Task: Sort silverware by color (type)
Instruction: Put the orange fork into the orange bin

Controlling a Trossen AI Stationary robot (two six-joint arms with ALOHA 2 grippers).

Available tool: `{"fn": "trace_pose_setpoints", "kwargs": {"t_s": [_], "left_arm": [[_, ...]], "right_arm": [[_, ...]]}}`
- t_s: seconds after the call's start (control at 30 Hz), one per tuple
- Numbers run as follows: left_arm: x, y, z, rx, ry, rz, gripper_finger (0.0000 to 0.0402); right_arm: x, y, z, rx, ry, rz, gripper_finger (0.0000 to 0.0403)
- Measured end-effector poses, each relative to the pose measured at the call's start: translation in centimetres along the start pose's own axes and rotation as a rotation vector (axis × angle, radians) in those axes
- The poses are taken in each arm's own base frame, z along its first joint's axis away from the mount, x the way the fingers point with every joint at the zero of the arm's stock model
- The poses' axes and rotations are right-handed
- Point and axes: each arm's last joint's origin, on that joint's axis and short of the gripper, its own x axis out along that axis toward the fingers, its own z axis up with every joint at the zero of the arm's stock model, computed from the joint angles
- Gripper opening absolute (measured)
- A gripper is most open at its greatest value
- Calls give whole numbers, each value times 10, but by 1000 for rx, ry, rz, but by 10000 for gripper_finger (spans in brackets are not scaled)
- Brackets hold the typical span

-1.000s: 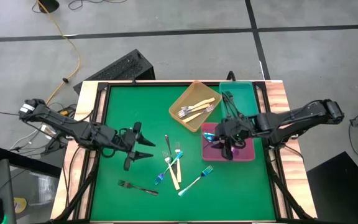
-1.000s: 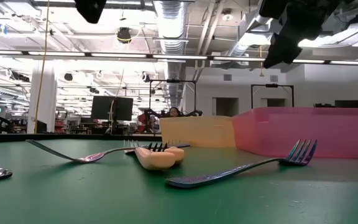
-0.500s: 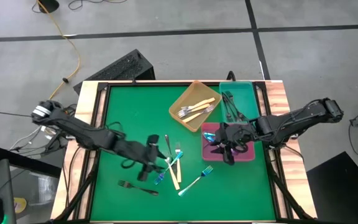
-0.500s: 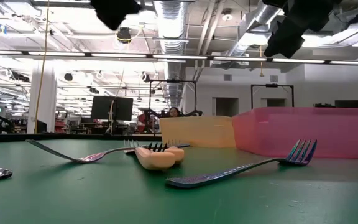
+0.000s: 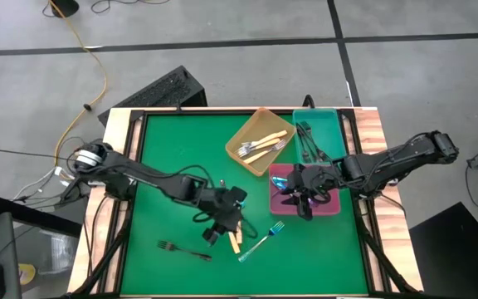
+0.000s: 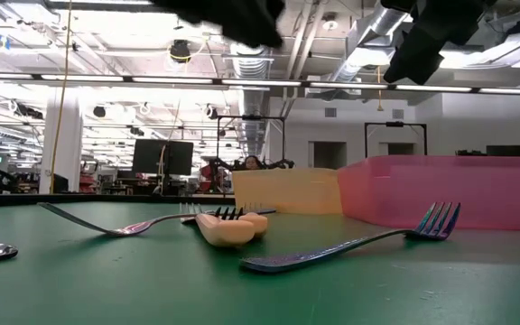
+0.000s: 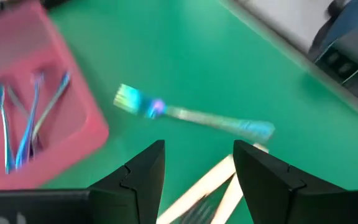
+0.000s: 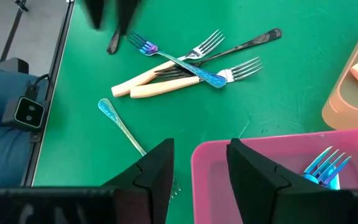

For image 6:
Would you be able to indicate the orange plastic bin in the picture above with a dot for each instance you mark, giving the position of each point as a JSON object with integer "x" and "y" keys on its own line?
{"x": 287, "y": 189}

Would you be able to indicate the iridescent blue fork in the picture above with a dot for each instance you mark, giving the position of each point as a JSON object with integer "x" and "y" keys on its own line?
{"x": 129, "y": 229}
{"x": 332, "y": 250}

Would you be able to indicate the overhead light bar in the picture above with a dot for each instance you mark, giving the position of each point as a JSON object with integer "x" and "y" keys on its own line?
{"x": 260, "y": 82}

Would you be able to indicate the black ceiling device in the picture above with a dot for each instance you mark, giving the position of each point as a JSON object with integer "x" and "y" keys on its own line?
{"x": 180, "y": 50}

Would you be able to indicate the black wide monitor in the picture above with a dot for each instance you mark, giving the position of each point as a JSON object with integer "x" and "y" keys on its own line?
{"x": 508, "y": 150}

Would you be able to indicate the person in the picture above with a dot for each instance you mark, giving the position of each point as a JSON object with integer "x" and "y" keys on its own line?
{"x": 252, "y": 162}

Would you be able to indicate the pink plastic bin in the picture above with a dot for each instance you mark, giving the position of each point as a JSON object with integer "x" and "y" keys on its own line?
{"x": 445, "y": 189}

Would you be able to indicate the white pillar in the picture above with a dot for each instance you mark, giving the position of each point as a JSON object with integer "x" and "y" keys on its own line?
{"x": 68, "y": 144}

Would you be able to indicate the green table mat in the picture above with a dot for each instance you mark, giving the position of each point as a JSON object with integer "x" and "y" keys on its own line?
{"x": 151, "y": 280}

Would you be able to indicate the silver ventilation duct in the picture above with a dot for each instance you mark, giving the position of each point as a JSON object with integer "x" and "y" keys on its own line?
{"x": 251, "y": 67}
{"x": 364, "y": 40}

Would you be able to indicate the black rig frame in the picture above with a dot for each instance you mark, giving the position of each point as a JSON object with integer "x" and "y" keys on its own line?
{"x": 251, "y": 117}
{"x": 395, "y": 123}

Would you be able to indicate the black aluminium table frame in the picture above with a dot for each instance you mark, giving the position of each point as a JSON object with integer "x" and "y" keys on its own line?
{"x": 84, "y": 198}

